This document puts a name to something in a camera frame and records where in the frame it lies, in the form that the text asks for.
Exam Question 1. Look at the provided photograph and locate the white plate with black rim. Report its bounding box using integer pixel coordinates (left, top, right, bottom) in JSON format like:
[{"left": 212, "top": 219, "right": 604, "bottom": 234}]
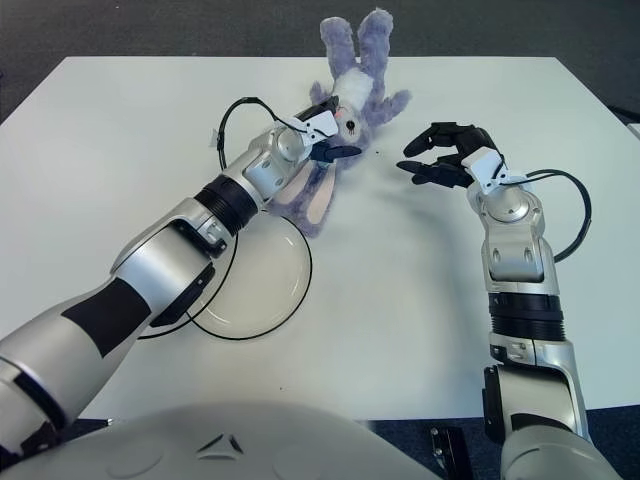
[{"left": 192, "top": 208, "right": 315, "bottom": 342}]

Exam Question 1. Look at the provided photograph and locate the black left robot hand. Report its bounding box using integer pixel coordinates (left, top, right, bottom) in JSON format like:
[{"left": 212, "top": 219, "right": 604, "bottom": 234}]
[{"left": 292, "top": 97, "right": 364, "bottom": 165}]

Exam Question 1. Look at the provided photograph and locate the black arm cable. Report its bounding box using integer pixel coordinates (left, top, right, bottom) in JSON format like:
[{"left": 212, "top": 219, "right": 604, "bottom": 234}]
[
  {"left": 137, "top": 96, "right": 306, "bottom": 340},
  {"left": 499, "top": 169, "right": 593, "bottom": 262}
]

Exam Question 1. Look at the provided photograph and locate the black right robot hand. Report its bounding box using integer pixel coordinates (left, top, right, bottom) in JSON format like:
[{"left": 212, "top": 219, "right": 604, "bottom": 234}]
[{"left": 395, "top": 121, "right": 501, "bottom": 189}]

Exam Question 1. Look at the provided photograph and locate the grey robot torso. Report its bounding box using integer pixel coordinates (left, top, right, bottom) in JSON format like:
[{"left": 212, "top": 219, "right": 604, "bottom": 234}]
[{"left": 0, "top": 399, "right": 441, "bottom": 480}]

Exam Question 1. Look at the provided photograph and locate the black metal bracket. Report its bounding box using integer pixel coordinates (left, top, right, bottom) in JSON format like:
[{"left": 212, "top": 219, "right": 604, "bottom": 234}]
[{"left": 428, "top": 424, "right": 469, "bottom": 474}]

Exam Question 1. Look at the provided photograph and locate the purple plush bunny doll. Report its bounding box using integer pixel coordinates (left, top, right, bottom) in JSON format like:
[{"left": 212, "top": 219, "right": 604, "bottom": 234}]
[{"left": 264, "top": 8, "right": 414, "bottom": 240}]

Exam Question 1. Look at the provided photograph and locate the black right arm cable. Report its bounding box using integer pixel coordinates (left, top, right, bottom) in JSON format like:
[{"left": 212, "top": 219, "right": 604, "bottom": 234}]
[{"left": 499, "top": 169, "right": 593, "bottom": 262}]

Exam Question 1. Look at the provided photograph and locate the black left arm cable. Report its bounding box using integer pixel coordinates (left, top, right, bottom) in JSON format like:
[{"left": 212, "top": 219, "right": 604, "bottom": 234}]
[{"left": 137, "top": 96, "right": 306, "bottom": 340}]

